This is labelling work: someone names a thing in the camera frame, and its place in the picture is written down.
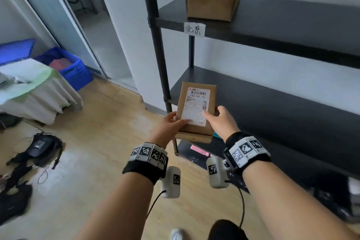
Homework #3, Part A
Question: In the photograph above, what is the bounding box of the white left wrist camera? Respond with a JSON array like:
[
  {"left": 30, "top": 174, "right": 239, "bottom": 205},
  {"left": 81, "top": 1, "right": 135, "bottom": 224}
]
[{"left": 160, "top": 166, "right": 182, "bottom": 199}]

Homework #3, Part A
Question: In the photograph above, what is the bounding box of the black camera cable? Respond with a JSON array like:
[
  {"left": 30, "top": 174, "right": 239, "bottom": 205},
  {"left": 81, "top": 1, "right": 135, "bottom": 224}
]
[
  {"left": 237, "top": 186, "right": 246, "bottom": 228},
  {"left": 146, "top": 190, "right": 167, "bottom": 221}
]

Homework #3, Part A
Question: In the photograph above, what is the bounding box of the black right camera cable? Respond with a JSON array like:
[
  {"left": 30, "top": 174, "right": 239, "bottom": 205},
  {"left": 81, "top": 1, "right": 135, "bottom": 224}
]
[{"left": 237, "top": 186, "right": 246, "bottom": 228}]

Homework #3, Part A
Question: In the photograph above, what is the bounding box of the person's left hand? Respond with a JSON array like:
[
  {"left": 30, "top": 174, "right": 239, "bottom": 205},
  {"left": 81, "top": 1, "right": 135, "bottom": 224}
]
[{"left": 148, "top": 111, "right": 190, "bottom": 149}]

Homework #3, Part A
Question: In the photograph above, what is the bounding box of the table with white green cloth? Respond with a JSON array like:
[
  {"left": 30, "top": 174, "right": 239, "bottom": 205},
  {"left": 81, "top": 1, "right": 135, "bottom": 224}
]
[{"left": 0, "top": 58, "right": 84, "bottom": 126}]

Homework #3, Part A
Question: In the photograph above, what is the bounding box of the glass sliding door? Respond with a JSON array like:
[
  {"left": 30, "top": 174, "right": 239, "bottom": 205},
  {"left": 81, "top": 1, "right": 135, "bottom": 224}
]
[{"left": 5, "top": 0, "right": 108, "bottom": 80}]

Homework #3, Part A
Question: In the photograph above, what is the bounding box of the blue plastic crate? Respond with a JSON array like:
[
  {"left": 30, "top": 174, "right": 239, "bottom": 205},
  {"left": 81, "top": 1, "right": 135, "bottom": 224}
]
[{"left": 34, "top": 47, "right": 94, "bottom": 92}]

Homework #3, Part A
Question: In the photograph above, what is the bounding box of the black left camera cable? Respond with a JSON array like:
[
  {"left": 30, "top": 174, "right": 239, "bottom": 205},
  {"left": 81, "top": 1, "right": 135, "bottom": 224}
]
[{"left": 146, "top": 190, "right": 167, "bottom": 221}]

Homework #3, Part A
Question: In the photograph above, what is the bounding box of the blue plastic board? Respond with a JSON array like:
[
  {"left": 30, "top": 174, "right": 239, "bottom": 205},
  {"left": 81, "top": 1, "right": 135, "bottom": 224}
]
[{"left": 0, "top": 38, "right": 37, "bottom": 66}]

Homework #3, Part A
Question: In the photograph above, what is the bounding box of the thin black floor cable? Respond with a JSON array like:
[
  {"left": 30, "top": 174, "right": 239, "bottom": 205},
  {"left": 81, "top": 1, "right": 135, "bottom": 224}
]
[{"left": 37, "top": 167, "right": 49, "bottom": 185}]

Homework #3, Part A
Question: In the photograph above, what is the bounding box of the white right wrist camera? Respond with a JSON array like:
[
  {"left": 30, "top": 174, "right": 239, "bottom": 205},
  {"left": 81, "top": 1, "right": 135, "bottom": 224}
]
[{"left": 206, "top": 156, "right": 232, "bottom": 189}]

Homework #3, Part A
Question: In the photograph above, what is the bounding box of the person's white shoe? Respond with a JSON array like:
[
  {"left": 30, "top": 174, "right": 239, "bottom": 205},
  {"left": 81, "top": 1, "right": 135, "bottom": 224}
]
[{"left": 170, "top": 228, "right": 185, "bottom": 240}]

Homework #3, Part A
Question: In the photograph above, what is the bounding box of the white paper shelf label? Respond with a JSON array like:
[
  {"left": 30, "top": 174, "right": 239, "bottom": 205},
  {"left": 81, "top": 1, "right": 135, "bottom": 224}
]
[{"left": 183, "top": 22, "right": 206, "bottom": 37}]

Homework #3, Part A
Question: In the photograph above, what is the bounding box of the person's left forearm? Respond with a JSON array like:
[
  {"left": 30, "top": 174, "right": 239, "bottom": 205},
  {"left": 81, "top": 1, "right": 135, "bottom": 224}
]
[{"left": 74, "top": 172, "right": 154, "bottom": 240}]

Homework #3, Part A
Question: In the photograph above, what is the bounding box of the small labelled cardboard parcel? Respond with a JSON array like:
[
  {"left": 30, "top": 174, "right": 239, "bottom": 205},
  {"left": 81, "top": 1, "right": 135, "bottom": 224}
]
[{"left": 175, "top": 81, "right": 217, "bottom": 144}]

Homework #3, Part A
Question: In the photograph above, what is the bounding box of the black metal shelf rack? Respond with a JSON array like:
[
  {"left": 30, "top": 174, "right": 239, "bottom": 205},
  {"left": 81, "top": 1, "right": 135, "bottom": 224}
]
[{"left": 139, "top": 0, "right": 360, "bottom": 195}]

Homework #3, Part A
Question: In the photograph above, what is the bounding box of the black left wristband with markers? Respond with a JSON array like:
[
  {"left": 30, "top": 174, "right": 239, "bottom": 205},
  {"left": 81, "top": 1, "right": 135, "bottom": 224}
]
[{"left": 122, "top": 142, "right": 169, "bottom": 186}]

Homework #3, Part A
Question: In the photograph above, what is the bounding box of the black wristband with markers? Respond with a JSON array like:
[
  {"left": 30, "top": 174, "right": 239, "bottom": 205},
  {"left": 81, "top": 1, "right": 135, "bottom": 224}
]
[
  {"left": 223, "top": 132, "right": 272, "bottom": 176},
  {"left": 122, "top": 142, "right": 169, "bottom": 186}
]

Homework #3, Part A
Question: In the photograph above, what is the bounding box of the person's right hand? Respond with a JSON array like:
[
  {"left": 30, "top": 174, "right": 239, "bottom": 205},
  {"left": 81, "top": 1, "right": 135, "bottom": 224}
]
[{"left": 203, "top": 106, "right": 241, "bottom": 142}]

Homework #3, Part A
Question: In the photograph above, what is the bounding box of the black bag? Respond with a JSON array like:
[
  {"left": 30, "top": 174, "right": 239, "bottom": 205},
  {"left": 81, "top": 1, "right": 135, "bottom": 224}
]
[{"left": 0, "top": 182, "right": 34, "bottom": 227}]

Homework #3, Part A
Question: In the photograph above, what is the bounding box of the red box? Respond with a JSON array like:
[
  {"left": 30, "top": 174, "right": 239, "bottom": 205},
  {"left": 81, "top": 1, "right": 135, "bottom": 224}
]
[{"left": 49, "top": 58, "right": 73, "bottom": 72}]

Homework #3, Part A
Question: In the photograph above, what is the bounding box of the pink packet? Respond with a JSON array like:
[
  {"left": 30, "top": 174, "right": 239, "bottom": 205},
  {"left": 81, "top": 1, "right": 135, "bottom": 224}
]
[{"left": 190, "top": 144, "right": 211, "bottom": 157}]

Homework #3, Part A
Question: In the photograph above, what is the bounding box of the black backpack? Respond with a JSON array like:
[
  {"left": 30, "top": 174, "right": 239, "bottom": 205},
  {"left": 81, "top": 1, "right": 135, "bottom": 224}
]
[{"left": 6, "top": 132, "right": 64, "bottom": 170}]

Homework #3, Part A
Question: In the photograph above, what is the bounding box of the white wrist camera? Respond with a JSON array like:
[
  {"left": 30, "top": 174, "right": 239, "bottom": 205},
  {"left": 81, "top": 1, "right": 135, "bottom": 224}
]
[
  {"left": 206, "top": 156, "right": 232, "bottom": 189},
  {"left": 160, "top": 166, "right": 182, "bottom": 199}
]

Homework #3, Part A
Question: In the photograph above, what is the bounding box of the person's right forearm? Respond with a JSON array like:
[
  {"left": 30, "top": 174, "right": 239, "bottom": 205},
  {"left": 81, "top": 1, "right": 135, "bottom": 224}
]
[{"left": 241, "top": 160, "right": 360, "bottom": 240}]

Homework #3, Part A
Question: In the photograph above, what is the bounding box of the black right wristband with markers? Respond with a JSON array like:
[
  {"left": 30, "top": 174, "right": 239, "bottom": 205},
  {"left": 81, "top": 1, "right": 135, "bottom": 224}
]
[{"left": 223, "top": 132, "right": 272, "bottom": 176}]

